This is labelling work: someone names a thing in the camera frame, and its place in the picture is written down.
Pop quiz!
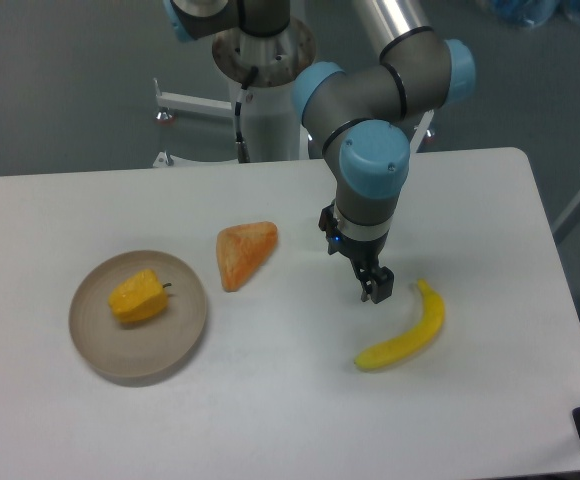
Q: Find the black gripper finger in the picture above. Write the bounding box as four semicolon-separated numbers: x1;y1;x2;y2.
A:
370;266;394;304
351;261;373;302

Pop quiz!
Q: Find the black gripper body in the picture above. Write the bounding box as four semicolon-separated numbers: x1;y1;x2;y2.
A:
318;203;387;271

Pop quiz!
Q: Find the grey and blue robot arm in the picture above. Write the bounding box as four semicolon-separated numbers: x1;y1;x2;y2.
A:
164;1;476;303

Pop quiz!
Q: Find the yellow pepper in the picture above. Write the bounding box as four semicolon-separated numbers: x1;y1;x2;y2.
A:
108;269;170;324

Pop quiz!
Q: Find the yellow banana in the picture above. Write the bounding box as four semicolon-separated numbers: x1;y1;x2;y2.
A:
354;279;446;371

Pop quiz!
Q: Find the orange triangular bread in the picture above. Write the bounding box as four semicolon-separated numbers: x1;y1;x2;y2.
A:
216;221;278;292

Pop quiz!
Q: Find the blue plastic bag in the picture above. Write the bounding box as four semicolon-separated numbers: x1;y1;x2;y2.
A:
482;0;580;29

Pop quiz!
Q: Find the black and white cable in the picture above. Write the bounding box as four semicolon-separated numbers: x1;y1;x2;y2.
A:
234;65;259;164

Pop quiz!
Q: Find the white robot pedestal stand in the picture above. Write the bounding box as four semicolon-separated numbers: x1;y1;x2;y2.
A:
164;1;453;167

